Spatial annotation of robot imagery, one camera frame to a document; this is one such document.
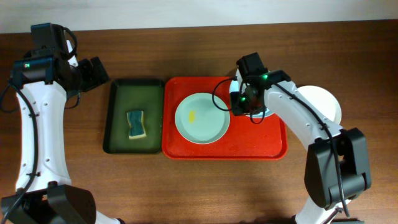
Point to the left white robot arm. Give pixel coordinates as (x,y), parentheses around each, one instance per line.
(44,80)

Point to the pale green plate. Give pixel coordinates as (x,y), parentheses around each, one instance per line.
(202,118)

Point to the green yellow sponge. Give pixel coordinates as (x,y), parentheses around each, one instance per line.
(136,124)

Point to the light blue plate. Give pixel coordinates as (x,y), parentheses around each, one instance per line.
(235,87)

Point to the white plate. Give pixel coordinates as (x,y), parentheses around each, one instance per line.
(323,100)

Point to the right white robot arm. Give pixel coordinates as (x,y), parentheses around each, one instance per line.
(337,167)

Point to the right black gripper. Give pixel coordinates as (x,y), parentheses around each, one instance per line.
(237,110)

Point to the red plastic tray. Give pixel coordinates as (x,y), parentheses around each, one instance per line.
(243,140)

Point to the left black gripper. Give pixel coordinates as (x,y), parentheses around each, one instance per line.
(94,71)

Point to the dark green tray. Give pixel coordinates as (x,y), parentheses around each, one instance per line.
(127,95)

